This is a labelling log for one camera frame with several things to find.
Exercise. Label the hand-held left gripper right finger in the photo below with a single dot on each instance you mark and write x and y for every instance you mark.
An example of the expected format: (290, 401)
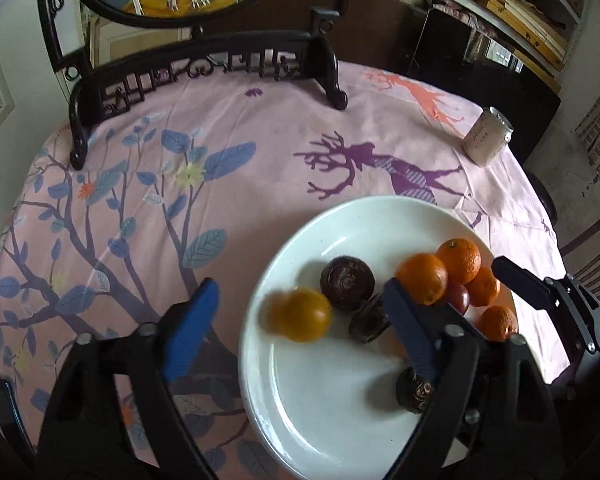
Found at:
(410, 332)

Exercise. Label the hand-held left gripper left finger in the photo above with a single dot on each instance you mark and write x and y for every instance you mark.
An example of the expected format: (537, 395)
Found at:
(190, 330)

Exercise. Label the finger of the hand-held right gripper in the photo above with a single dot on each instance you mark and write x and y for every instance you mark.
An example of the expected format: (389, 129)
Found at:
(520, 282)

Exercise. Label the orange mandarin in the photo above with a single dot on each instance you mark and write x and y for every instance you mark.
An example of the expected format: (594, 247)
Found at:
(460, 260)
(500, 322)
(486, 288)
(422, 277)

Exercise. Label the dark wrinkled passion fruit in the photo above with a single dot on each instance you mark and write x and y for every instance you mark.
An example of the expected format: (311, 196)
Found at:
(370, 317)
(345, 282)
(412, 392)

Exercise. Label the smooth red passion fruit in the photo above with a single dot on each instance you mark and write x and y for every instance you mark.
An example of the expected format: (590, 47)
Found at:
(458, 297)

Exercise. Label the white plate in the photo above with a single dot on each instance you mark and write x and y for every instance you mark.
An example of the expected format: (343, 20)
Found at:
(330, 400)

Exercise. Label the yellowish mandarin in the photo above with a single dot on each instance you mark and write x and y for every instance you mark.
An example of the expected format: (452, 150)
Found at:
(305, 315)

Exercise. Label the pale drink can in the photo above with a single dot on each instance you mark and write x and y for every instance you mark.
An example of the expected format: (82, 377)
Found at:
(487, 135)

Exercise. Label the dark phone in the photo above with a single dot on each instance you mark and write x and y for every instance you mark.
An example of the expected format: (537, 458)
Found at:
(2, 405)

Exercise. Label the pink printed tablecloth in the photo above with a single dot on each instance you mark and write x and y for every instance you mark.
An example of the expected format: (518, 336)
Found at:
(230, 125)

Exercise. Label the black cabinet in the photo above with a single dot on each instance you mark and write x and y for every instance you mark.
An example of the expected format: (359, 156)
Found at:
(480, 70)

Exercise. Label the white door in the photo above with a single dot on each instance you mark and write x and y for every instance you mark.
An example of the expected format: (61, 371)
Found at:
(130, 42)

